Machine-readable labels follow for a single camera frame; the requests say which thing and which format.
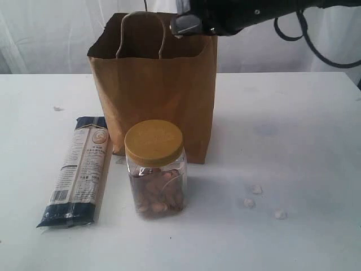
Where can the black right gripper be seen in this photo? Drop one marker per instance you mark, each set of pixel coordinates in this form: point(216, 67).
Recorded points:
point(227, 18)

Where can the white crumb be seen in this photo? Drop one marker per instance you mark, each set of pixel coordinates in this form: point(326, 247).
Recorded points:
point(256, 189)
point(280, 214)
point(249, 203)

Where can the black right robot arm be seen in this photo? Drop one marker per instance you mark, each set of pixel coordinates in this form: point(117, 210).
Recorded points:
point(284, 7)

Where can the brown paper shopping bag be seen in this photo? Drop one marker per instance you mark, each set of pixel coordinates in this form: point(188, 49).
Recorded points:
point(141, 72)

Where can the clear jar yellow lid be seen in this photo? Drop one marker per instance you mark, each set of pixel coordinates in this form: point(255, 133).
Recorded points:
point(157, 167)

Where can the white backdrop curtain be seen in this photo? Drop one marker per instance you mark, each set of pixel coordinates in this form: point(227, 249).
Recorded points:
point(54, 37)

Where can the dark blue noodle packet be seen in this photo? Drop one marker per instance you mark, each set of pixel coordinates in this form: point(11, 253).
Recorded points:
point(74, 197)

